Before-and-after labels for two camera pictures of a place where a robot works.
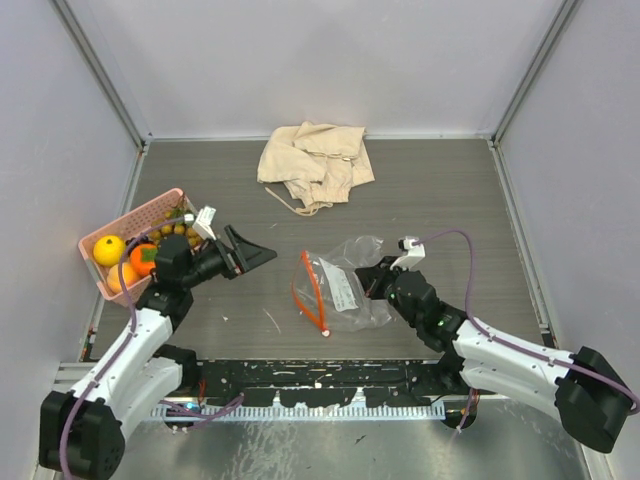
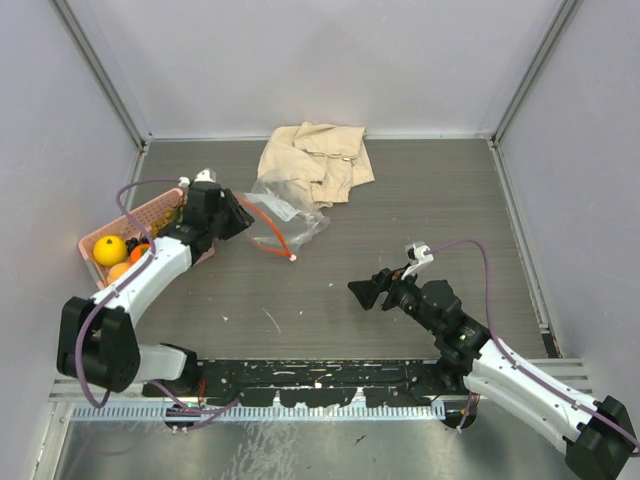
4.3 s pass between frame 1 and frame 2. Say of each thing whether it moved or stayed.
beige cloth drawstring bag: stayed
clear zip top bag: moved
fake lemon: stayed
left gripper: moved
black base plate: stayed
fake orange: stayed
